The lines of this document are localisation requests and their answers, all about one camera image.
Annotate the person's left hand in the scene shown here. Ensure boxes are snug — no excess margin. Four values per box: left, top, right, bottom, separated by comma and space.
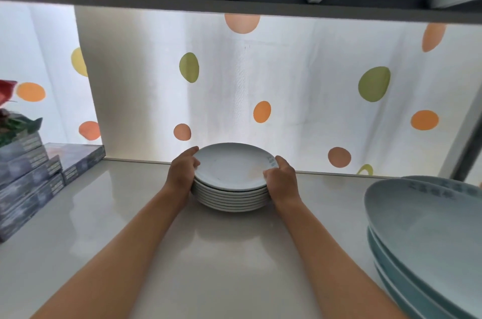
164, 146, 201, 199

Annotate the person's right hand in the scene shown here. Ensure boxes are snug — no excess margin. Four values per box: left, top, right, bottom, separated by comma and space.
262, 155, 302, 207

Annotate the stack of white plates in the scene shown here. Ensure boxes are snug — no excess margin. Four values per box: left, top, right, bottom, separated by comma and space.
191, 142, 279, 213

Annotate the person's left forearm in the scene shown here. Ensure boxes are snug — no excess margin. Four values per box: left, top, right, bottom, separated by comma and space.
32, 186, 190, 319

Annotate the person's right forearm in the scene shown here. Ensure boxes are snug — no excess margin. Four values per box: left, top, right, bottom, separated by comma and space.
274, 196, 409, 319

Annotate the white curtain with coloured dots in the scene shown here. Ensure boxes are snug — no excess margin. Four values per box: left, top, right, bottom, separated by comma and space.
0, 0, 102, 144
74, 5, 482, 177

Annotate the large light blue oval plate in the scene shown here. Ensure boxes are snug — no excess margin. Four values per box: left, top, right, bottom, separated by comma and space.
401, 175, 482, 196
373, 259, 428, 319
364, 178, 482, 317
367, 225, 465, 319

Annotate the red artificial flower with leaves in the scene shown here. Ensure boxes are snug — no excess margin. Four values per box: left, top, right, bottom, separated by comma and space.
0, 79, 43, 148

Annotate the white window frame post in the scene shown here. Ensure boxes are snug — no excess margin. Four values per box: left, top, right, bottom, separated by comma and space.
438, 92, 482, 184

